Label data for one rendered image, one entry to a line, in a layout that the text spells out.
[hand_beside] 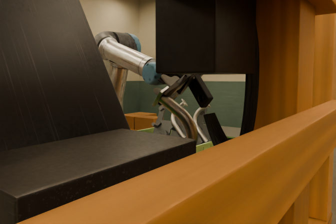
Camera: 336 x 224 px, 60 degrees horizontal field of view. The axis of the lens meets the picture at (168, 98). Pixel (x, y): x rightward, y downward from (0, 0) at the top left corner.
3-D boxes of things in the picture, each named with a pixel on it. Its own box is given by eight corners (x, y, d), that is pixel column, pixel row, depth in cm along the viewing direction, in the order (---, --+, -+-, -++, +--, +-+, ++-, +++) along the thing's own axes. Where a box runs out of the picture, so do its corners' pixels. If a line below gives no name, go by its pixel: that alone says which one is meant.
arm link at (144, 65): (81, 26, 120) (160, 60, 90) (103, 28, 128) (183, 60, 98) (77, 53, 124) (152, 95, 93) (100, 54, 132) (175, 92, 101)
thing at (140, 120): (116, 132, 714) (116, 114, 711) (139, 128, 778) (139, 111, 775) (153, 139, 641) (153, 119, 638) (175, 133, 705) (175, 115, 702)
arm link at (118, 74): (86, 136, 146) (103, 27, 128) (111, 131, 156) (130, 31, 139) (99, 148, 138) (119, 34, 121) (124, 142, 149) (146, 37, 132)
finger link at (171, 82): (150, 84, 77) (165, 75, 84) (167, 98, 76) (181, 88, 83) (155, 76, 75) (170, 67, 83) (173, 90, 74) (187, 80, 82)
